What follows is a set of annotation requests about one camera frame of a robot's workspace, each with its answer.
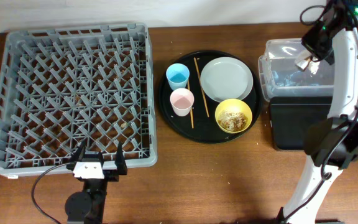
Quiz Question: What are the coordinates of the white tissue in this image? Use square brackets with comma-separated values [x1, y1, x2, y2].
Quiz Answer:
[295, 50, 320, 75]

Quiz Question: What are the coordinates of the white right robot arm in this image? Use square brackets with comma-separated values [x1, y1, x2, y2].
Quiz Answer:
[274, 0, 358, 223]

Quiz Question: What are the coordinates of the grey dishwasher rack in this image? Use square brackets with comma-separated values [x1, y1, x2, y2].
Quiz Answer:
[0, 23, 158, 179]

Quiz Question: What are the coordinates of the yellow bowl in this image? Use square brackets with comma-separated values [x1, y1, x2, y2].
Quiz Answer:
[214, 99, 254, 134]

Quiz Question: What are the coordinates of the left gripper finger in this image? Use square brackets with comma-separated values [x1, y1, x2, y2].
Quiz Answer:
[70, 140, 86, 162]
[114, 142, 127, 175]

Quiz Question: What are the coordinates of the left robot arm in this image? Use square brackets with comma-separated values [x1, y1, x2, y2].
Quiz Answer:
[65, 142, 127, 223]

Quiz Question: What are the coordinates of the pale green plate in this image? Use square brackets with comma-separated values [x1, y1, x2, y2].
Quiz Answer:
[200, 57, 254, 102]

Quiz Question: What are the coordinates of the pink plastic cup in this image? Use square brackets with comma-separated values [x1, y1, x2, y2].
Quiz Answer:
[170, 88, 195, 116]

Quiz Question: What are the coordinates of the black rectangular tray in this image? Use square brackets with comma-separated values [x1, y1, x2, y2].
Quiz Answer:
[268, 96, 332, 151]

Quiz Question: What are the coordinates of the blue plastic cup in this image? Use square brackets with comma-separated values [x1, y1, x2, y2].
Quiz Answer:
[165, 63, 190, 90]

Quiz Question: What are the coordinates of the food scraps pile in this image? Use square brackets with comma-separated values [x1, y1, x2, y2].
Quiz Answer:
[218, 110, 248, 132]

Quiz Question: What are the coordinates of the round black tray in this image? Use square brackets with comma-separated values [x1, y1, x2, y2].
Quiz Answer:
[158, 50, 264, 144]

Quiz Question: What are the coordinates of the wooden chopstick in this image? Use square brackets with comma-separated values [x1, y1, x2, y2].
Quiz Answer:
[187, 80, 194, 129]
[193, 57, 209, 118]

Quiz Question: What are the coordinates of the clear plastic bin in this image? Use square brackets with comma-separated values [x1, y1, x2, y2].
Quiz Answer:
[258, 39, 334, 101]

